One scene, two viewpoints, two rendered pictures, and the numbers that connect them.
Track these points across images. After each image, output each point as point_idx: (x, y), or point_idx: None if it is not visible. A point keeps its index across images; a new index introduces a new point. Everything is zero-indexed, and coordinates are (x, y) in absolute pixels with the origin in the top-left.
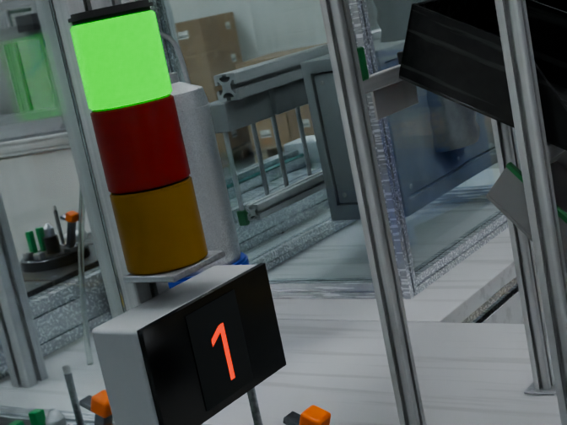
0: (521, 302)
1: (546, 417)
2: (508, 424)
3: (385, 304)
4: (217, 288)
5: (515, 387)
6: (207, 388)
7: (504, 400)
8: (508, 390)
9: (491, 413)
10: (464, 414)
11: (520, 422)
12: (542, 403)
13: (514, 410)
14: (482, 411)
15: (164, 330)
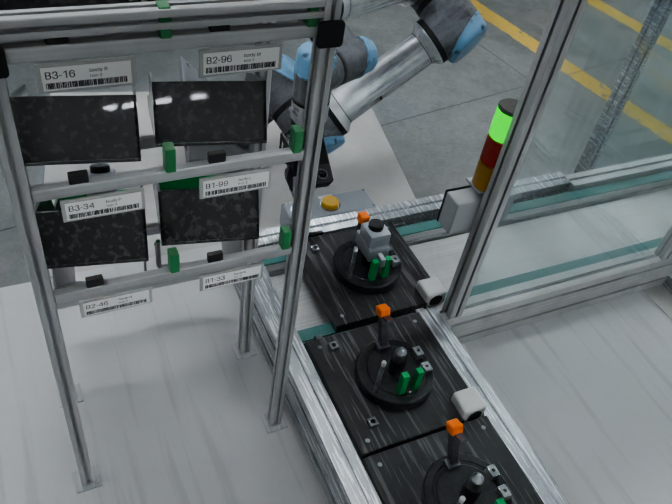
0: (86, 444)
1: (133, 446)
2: (153, 461)
3: (287, 343)
4: (470, 185)
5: (93, 499)
6: None
7: (118, 491)
8: (99, 501)
9: (143, 483)
10: (152, 499)
11: (148, 456)
12: (113, 463)
13: (131, 473)
14: (143, 491)
15: None
